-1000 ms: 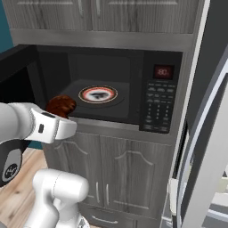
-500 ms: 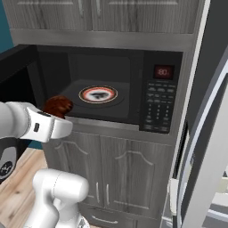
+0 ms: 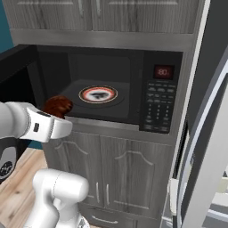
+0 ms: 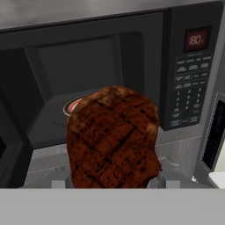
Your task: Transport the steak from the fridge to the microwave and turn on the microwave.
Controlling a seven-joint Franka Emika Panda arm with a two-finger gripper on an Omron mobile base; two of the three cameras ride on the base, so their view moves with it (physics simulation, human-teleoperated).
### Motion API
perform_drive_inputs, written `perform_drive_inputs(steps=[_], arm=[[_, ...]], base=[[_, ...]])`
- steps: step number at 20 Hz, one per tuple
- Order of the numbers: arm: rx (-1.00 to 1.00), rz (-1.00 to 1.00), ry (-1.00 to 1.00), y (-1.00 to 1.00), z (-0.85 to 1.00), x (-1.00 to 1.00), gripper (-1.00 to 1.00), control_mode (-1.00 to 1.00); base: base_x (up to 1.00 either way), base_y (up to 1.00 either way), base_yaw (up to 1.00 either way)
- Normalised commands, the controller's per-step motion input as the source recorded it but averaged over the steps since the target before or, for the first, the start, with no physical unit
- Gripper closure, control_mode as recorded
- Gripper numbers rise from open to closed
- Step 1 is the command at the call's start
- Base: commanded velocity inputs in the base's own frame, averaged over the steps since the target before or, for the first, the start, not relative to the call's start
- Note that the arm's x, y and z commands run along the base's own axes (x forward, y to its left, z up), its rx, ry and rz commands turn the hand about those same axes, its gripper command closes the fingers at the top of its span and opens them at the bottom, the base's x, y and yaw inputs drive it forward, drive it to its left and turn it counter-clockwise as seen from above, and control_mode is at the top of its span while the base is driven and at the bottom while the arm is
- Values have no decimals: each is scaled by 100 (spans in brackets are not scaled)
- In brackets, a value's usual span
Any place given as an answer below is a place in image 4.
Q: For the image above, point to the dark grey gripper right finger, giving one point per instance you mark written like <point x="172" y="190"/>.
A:
<point x="159" y="182"/>

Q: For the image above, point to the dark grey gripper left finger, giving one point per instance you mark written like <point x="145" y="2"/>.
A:
<point x="59" y="184"/>

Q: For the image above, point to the brown grilled steak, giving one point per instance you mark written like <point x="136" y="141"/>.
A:
<point x="114" y="137"/>

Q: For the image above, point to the black and silver microwave oven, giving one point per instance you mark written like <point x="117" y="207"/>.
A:
<point x="181" y="88"/>

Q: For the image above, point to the white object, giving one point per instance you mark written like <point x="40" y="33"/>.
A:
<point x="218" y="179"/>

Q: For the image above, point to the silver appliance with dark window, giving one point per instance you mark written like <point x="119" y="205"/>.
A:
<point x="215" y="137"/>

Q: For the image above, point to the white plate with red rim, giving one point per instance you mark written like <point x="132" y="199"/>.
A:
<point x="72" y="106"/>

